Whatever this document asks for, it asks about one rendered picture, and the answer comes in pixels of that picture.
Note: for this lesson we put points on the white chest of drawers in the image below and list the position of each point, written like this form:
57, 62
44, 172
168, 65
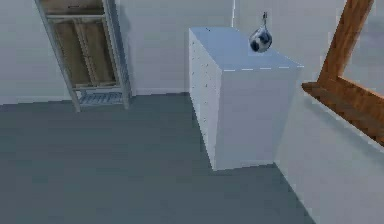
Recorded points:
246, 110

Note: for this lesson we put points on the grey shelf with wooden boards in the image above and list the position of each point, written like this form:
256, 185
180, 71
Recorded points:
83, 56

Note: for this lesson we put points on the brown wooden window frame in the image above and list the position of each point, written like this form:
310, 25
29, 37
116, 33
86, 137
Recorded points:
346, 83

